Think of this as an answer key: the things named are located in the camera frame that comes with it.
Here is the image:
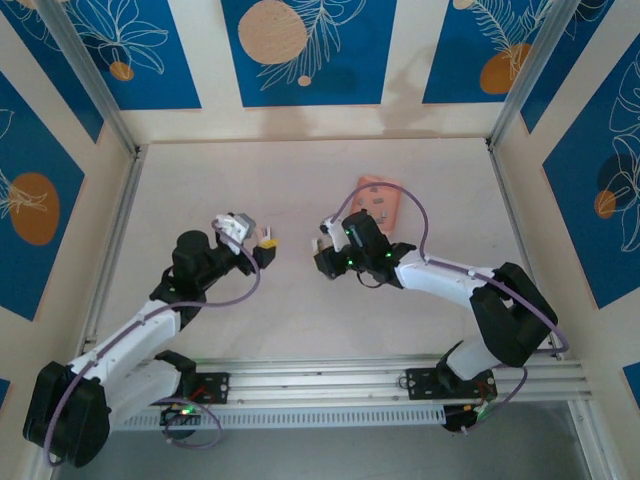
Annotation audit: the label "pink plastic tray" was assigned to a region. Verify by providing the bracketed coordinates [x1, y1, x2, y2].
[348, 174, 404, 237]

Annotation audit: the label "controller board green light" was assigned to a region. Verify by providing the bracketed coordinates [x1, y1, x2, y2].
[442, 402, 494, 434]
[159, 404, 201, 427]

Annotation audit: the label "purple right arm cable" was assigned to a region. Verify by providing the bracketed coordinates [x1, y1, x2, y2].
[322, 183, 572, 436]

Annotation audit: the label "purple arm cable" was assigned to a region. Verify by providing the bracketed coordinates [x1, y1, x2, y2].
[42, 219, 261, 469]
[322, 183, 572, 436]

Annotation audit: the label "aluminium table side rail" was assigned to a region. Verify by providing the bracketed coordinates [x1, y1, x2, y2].
[74, 147, 149, 361]
[487, 144, 564, 359]

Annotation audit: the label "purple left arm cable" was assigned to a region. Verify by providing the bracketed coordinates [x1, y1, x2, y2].
[42, 219, 261, 469]

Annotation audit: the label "long aluminium base rail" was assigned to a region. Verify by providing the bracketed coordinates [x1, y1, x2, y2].
[124, 353, 594, 409]

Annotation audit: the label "slotted white cable duct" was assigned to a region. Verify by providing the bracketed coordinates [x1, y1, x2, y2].
[114, 405, 447, 432]

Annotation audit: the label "aluminium frame post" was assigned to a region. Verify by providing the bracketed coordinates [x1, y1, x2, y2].
[487, 0, 589, 151]
[37, 0, 141, 159]

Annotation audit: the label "aluminium frame leg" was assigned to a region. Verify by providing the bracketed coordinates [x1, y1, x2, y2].
[28, 449, 57, 480]
[567, 399, 609, 480]

